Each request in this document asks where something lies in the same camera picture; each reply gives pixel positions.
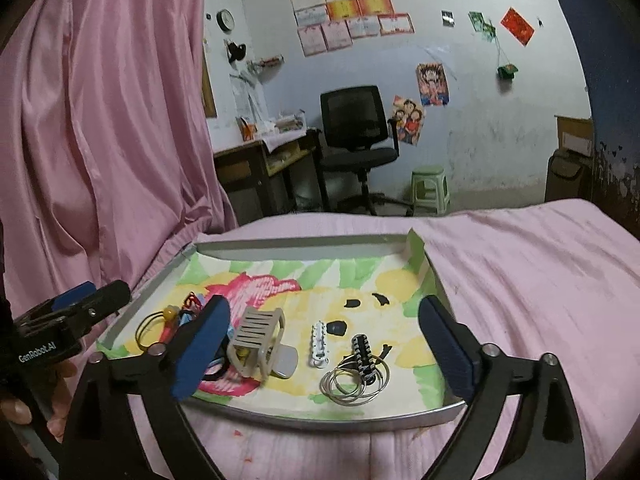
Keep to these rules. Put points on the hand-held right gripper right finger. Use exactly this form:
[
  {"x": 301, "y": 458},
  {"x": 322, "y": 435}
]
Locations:
[{"x": 445, "y": 352}]

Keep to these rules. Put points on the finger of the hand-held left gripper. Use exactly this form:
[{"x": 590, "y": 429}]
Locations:
[
  {"x": 100, "y": 307},
  {"x": 75, "y": 296}
]

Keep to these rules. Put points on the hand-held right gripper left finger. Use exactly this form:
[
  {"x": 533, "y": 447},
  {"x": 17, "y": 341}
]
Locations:
[{"x": 200, "y": 352}]

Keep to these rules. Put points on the black and white hair clip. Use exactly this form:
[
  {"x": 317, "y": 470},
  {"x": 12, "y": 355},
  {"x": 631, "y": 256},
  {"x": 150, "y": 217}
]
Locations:
[{"x": 361, "y": 352}]

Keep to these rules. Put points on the metal tray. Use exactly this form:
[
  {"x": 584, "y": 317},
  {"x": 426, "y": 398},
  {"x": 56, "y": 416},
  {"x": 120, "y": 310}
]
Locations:
[{"x": 300, "y": 247}]

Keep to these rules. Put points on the person's left hand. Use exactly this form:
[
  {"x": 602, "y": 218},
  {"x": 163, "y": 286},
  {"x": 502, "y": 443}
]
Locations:
[{"x": 62, "y": 390}]

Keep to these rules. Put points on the beige hair claw clip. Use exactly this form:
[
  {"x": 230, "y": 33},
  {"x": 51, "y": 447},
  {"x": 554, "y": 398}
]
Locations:
[{"x": 255, "y": 330}]

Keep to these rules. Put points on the watercolour painted paper liner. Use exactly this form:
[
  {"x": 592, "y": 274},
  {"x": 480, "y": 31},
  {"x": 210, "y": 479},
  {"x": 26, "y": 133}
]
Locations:
[{"x": 310, "y": 285}]

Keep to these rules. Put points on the green plastic stool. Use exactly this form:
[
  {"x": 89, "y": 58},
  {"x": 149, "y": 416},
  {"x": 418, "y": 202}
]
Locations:
[{"x": 430, "y": 185}]

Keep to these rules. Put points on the pink curtain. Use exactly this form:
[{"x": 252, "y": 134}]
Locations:
[{"x": 100, "y": 110}]

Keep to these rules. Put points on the wooden desk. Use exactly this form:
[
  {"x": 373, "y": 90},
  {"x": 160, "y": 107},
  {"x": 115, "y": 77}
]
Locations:
[{"x": 235, "y": 165}]

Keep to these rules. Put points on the orange box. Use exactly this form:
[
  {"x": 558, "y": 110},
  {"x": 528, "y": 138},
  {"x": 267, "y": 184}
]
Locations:
[{"x": 249, "y": 130}]

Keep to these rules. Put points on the wooden framed board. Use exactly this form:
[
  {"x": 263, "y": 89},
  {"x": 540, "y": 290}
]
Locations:
[{"x": 209, "y": 85}]

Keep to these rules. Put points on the cardboard box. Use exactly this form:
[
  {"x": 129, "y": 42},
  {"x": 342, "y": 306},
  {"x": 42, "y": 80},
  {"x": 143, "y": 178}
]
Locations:
[{"x": 575, "y": 135}]

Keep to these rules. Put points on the black office chair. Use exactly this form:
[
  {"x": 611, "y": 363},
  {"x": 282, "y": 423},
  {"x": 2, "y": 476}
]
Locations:
[{"x": 350, "y": 110}]

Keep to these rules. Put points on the green hanging basket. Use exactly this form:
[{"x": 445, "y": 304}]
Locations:
[{"x": 507, "y": 72}]

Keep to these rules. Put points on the blue fabric wardrobe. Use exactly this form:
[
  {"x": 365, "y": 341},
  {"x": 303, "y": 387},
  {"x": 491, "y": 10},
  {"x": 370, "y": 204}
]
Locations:
[{"x": 605, "y": 85}]

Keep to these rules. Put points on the red diamond paper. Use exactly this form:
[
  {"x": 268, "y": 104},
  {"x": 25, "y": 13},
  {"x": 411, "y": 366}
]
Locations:
[{"x": 517, "y": 26}]

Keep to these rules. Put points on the cartoon family wall poster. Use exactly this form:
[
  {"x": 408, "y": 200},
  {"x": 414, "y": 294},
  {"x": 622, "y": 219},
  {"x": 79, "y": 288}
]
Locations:
[{"x": 407, "y": 120}]

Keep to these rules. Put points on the hanging wall papers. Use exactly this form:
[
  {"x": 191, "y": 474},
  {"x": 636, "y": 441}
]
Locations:
[{"x": 247, "y": 95}]

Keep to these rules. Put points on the anime wall poster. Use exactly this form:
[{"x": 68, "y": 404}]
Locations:
[{"x": 432, "y": 85}]

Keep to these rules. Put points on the small wall shelf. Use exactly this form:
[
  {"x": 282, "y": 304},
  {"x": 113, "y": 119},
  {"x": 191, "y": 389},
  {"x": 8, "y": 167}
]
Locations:
[{"x": 265, "y": 64}]

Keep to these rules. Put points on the black wall clock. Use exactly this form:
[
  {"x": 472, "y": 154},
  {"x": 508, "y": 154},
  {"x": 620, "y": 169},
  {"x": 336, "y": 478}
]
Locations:
[{"x": 226, "y": 20}]

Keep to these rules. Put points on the green wall photos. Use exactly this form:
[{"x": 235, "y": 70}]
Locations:
[{"x": 481, "y": 25}]

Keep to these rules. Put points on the small dark wall photo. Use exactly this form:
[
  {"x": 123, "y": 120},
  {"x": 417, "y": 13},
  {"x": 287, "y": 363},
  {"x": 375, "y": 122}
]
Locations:
[{"x": 447, "y": 17}]

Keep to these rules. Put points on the group of wall certificates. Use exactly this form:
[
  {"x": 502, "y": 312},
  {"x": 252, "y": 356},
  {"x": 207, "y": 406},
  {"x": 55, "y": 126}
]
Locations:
[{"x": 350, "y": 15}]

